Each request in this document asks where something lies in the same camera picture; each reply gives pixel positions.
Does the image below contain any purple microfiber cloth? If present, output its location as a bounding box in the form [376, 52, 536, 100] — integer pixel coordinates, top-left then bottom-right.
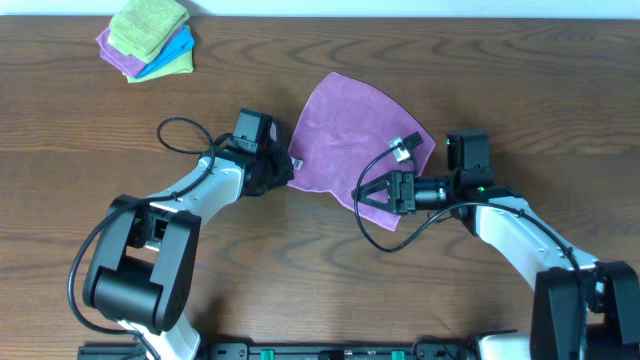
[288, 72, 436, 210]

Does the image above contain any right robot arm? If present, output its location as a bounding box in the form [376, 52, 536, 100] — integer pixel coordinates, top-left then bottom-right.
[352, 129, 639, 359]

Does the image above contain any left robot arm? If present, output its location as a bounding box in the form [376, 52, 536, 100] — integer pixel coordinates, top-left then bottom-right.
[78, 109, 293, 359]

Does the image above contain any white cloth label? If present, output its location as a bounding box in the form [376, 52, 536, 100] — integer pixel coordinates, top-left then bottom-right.
[292, 158, 303, 170]

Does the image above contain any bottom green folded cloth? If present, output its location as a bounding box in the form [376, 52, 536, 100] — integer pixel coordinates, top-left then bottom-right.
[125, 50, 194, 83]

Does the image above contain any green folded cloth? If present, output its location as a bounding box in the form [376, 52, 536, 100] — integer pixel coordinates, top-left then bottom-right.
[125, 50, 194, 83]
[107, 0, 190, 63]

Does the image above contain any blue folded cloth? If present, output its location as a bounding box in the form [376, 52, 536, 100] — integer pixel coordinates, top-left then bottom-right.
[135, 25, 195, 80]

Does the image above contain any purple folded cloth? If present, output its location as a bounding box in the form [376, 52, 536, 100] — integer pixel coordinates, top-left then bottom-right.
[96, 26, 182, 78]

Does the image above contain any top green folded cloth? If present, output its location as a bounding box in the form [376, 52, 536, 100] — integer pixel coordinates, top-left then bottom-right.
[107, 0, 190, 63]

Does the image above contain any left black camera cable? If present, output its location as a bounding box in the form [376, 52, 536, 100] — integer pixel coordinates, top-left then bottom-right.
[67, 116, 234, 360]

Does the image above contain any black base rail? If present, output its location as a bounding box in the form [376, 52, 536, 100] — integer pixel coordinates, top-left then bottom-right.
[76, 339, 481, 360]

